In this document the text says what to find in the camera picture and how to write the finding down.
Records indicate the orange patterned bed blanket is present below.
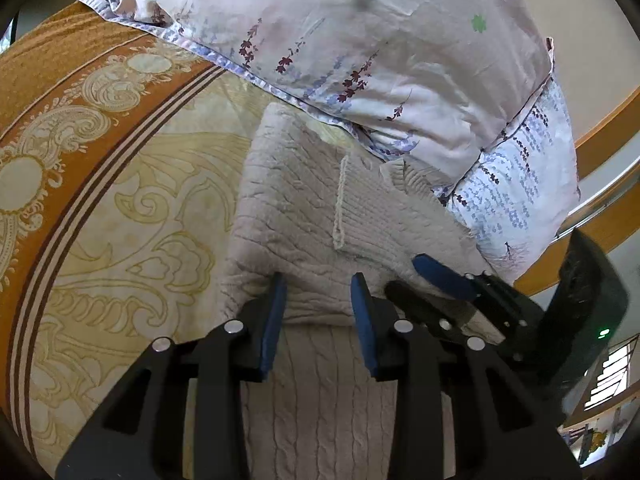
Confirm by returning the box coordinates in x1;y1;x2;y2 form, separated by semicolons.
0;0;381;480

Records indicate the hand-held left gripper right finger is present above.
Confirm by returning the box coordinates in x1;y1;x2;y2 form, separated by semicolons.
349;272;583;480

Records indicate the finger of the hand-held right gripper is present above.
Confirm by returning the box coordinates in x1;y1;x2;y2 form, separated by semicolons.
411;253;545;348
384;280;503;348

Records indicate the window with grille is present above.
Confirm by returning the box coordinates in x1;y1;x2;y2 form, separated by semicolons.
580;334;640;411

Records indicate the wooden bed headboard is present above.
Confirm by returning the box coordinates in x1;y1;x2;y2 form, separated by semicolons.
514;102;640;297

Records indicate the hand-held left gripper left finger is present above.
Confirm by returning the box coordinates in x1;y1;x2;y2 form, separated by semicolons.
55;272;289;480

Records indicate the cream cable knit sweater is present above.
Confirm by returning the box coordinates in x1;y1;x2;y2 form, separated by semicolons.
220;103;507;480

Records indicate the white blue floral pillow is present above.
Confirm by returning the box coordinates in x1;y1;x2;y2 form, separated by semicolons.
431;74;584;285

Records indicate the pink floral pillow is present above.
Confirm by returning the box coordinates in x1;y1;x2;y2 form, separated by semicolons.
80;0;557;182

